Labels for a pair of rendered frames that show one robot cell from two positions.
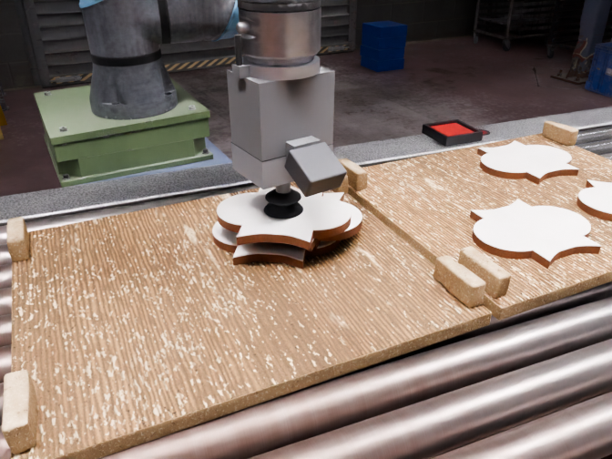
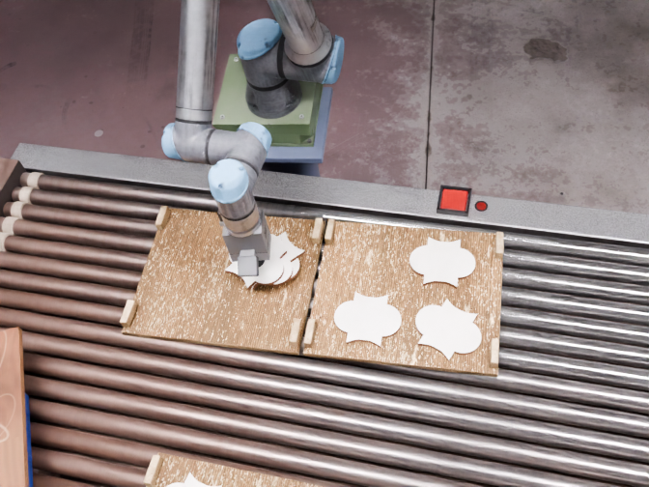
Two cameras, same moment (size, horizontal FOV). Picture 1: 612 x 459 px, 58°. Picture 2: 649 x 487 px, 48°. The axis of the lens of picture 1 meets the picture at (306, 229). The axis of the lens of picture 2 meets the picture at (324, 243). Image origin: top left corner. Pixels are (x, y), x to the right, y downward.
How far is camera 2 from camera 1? 1.32 m
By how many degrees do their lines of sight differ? 40
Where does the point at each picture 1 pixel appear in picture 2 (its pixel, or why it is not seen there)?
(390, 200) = (333, 260)
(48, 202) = (195, 177)
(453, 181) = (381, 260)
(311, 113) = (251, 243)
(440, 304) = (283, 338)
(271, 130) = (232, 246)
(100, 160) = not seen: hidden behind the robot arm
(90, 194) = not seen: hidden behind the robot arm
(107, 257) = (190, 243)
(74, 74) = not seen: outside the picture
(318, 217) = (264, 272)
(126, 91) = (259, 103)
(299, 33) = (236, 226)
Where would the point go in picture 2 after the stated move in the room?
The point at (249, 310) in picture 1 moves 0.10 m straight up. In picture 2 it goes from (217, 302) to (207, 280)
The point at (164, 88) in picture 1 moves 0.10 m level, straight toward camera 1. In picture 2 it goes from (288, 99) to (273, 126)
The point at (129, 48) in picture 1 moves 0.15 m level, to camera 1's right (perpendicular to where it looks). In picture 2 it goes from (261, 83) to (309, 104)
